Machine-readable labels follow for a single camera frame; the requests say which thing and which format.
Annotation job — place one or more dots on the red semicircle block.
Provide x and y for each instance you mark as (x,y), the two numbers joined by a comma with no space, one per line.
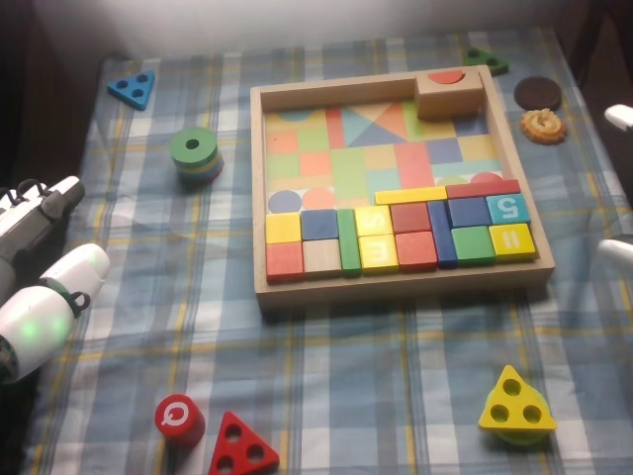
(445,77)

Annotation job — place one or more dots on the blue triangle with holes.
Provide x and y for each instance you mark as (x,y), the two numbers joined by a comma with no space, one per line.
(134,102)

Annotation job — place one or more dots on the blue plaid table cloth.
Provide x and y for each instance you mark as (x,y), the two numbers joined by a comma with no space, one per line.
(346,371)

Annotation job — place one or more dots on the natural wooden arch block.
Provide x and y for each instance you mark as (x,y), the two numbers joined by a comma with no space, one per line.
(445,106)

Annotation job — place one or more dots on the yellow triangle with holes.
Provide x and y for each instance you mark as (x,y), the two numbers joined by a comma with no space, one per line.
(514,403)

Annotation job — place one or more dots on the red triangle with holes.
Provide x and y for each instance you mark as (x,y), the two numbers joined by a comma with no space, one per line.
(239,449)

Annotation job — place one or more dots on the red cylinder block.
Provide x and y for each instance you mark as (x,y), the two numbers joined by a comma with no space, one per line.
(180,433)

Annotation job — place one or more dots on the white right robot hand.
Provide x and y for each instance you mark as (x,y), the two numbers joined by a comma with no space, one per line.
(620,116)

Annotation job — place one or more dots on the light green round disc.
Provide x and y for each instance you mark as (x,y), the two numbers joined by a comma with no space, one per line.
(516,435)

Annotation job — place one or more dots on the large white board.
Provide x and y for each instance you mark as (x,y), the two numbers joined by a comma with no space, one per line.
(247,20)

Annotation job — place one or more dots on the yellow flower biscuit toy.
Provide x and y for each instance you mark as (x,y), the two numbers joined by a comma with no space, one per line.
(543,127)

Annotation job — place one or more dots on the dark chocolate round cookie toy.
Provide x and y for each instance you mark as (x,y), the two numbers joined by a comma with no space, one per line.
(538,93)

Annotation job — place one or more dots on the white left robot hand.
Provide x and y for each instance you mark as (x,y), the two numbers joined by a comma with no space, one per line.
(34,321)

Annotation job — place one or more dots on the green triangle with holes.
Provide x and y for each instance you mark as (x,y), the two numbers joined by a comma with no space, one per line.
(498,69)

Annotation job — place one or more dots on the wooden puzzle tray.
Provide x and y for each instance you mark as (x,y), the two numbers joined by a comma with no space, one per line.
(395,292)

